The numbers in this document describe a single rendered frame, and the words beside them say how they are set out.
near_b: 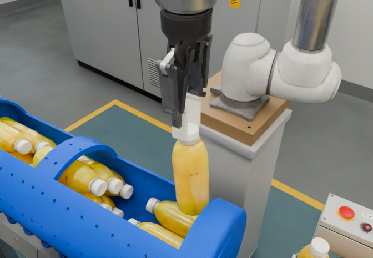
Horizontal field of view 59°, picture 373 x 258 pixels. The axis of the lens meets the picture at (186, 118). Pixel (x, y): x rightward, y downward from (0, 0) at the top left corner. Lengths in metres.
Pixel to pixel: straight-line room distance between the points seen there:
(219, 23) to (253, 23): 0.26
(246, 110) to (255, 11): 1.05
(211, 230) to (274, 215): 1.64
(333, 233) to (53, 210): 0.67
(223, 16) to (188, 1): 1.86
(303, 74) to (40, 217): 0.84
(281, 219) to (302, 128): 1.01
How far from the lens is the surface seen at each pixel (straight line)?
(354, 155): 2.90
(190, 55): 0.50
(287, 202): 2.37
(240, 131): 1.18
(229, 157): 1.28
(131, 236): 0.70
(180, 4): 0.45
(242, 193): 1.36
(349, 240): 0.93
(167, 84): 0.49
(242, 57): 1.13
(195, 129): 0.60
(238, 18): 2.24
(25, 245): 1.17
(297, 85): 1.12
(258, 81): 1.15
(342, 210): 0.93
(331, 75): 1.14
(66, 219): 0.79
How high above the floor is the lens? 1.79
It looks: 37 degrees down
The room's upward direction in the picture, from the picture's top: straight up
